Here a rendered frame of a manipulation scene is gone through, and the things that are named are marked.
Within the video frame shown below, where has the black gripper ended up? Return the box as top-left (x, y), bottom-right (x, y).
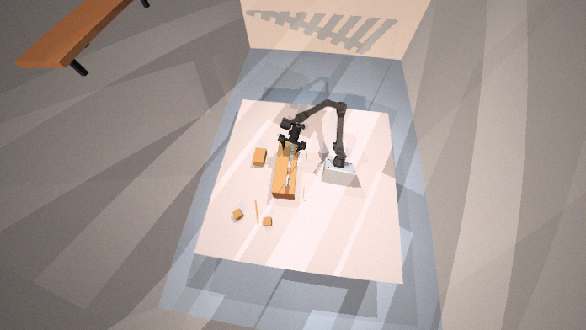
top-left (278, 132), bottom-right (306, 154)

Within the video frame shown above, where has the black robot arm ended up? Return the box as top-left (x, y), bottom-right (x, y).
top-left (280, 99), bottom-right (347, 168)

